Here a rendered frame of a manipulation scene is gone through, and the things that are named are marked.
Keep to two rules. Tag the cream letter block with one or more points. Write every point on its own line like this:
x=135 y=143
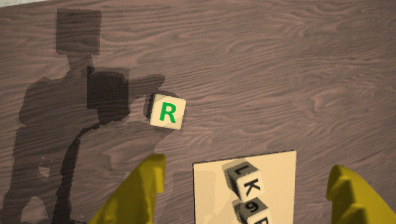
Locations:
x=246 y=181
x=254 y=211
x=167 y=111

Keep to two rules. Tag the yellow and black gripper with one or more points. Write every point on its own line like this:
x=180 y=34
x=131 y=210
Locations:
x=354 y=201

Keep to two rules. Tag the beige flat mat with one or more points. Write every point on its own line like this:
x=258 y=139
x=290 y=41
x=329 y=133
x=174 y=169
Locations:
x=216 y=203

